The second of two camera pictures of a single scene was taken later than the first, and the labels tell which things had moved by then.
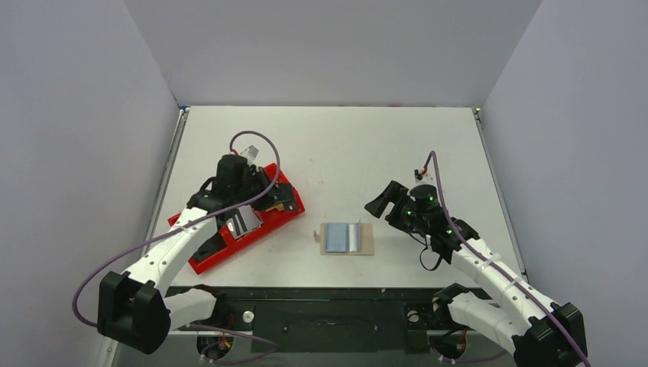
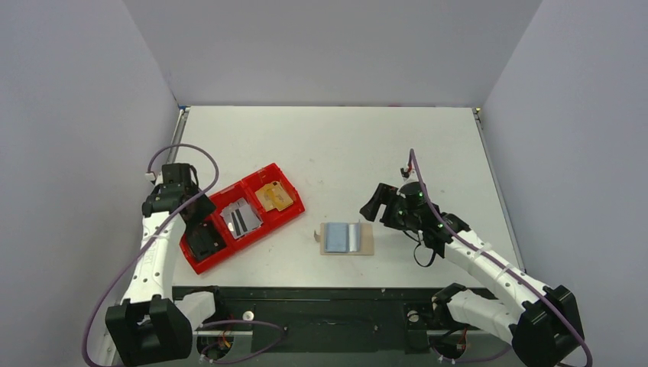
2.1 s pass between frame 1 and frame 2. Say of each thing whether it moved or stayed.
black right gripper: stayed
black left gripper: moved
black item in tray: stayed
